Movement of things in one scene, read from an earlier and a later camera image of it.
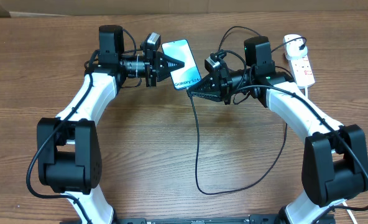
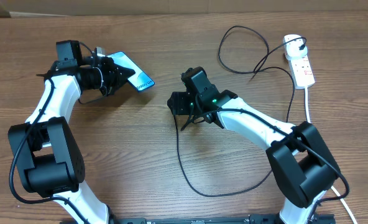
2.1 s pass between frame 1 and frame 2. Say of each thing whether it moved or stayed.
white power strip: stayed
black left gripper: moved
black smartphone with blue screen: moved
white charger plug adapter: stayed
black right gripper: moved
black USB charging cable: moved
